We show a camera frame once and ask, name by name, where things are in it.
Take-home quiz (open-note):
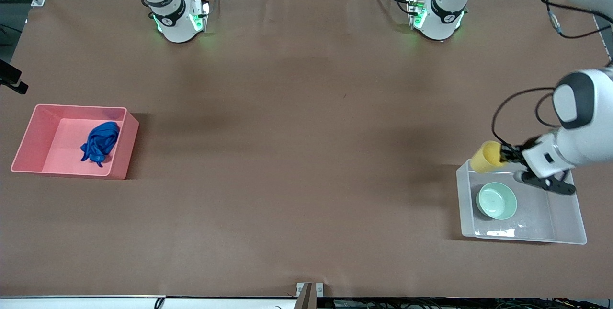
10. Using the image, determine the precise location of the yellow plastic cup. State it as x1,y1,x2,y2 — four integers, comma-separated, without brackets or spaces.
470,140,508,174

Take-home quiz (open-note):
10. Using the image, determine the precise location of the mint green bowl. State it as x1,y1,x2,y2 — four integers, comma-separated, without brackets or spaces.
476,182,518,220

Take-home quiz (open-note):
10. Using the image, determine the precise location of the blue microfibre cloth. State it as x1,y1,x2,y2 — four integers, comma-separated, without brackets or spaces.
80,121,120,168

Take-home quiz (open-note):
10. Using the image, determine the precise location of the green lit base connector box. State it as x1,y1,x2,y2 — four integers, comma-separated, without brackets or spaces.
190,0,212,33
407,0,428,30

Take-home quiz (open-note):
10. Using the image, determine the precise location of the clear plastic bin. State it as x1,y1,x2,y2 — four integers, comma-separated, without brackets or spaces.
455,158,588,245

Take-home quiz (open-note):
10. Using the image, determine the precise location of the pink plastic bin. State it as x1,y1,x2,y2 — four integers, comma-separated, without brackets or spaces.
11,103,140,180

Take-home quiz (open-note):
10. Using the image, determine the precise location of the white table edge rail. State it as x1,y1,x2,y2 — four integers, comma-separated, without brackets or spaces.
0,295,297,309

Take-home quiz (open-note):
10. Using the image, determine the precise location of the grey metal table bracket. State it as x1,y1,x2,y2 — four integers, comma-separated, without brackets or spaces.
296,282,324,309

